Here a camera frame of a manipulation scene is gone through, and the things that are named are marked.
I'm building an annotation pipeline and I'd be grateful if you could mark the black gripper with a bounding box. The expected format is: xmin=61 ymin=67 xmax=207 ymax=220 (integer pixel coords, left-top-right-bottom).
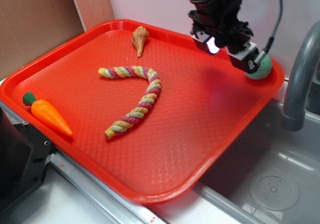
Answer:
xmin=188 ymin=0 xmax=259 ymax=74

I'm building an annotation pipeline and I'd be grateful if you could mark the green dimpled ball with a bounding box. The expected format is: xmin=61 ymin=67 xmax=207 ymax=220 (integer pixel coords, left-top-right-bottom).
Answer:
xmin=245 ymin=55 xmax=273 ymax=80

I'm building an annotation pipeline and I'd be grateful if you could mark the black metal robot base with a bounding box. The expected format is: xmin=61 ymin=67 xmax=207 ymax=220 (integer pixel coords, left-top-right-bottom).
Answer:
xmin=0 ymin=110 xmax=52 ymax=213

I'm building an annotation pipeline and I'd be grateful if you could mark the brown seashell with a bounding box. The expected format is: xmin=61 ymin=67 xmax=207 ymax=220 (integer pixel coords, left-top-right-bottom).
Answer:
xmin=131 ymin=26 xmax=149 ymax=58

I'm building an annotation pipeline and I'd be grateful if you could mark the grey toy faucet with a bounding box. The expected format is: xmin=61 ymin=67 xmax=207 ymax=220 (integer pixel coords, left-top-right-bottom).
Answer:
xmin=281 ymin=22 xmax=320 ymax=132

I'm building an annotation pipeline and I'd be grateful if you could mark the red plastic tray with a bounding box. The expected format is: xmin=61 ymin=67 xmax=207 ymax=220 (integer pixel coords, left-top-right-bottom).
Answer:
xmin=0 ymin=19 xmax=285 ymax=204

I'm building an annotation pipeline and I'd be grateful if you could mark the grey plastic toy sink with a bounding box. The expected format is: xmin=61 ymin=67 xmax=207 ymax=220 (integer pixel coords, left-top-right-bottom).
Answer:
xmin=149 ymin=97 xmax=320 ymax=224

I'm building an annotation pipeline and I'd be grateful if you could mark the brown cardboard panel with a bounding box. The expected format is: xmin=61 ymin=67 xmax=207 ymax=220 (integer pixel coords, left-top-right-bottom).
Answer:
xmin=0 ymin=0 xmax=114 ymax=79

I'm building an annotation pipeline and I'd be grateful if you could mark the orange toy carrot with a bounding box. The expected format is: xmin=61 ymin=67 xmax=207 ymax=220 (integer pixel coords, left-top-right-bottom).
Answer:
xmin=22 ymin=91 xmax=73 ymax=137

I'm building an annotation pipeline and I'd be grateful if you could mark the grey braided cable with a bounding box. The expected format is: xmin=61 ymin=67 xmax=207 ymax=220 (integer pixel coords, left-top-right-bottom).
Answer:
xmin=259 ymin=0 xmax=285 ymax=57

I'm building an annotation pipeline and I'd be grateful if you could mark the multicolour twisted rope toy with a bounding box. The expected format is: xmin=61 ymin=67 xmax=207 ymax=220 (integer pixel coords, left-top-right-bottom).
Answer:
xmin=98 ymin=65 xmax=162 ymax=140

